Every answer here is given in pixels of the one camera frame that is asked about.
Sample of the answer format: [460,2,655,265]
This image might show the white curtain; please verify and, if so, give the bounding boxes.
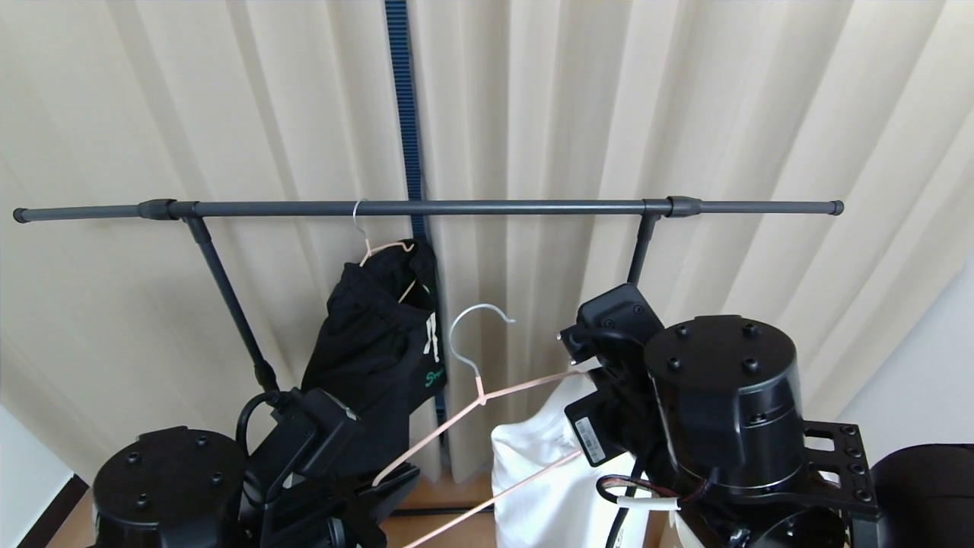
[0,0,444,484]
[409,0,974,485]

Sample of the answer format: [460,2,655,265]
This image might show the pink clothes hanger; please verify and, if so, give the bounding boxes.
[352,199,419,305]
[371,303,611,548]

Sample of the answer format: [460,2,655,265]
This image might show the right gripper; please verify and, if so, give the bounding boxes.
[565,379,672,467]

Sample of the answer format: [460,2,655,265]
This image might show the white garment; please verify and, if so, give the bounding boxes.
[490,371,659,548]

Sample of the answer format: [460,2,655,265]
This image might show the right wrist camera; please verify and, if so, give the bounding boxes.
[557,283,668,381]

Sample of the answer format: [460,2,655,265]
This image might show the black clothes rack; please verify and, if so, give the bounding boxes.
[12,196,845,518]

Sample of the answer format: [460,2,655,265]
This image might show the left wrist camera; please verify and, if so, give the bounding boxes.
[242,388,364,507]

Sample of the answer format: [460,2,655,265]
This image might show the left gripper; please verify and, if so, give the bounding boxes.
[259,476,387,548]

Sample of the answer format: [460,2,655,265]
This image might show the black shorts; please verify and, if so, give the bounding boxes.
[301,239,448,480]

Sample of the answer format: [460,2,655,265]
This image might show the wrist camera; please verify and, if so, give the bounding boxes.
[242,388,364,507]
[557,283,668,381]

